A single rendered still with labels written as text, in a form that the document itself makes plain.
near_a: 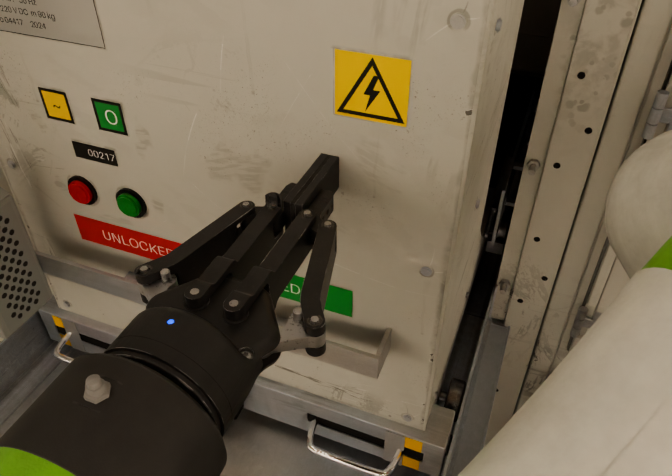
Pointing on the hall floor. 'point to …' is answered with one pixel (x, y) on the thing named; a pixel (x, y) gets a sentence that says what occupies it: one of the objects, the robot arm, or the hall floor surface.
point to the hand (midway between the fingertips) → (313, 193)
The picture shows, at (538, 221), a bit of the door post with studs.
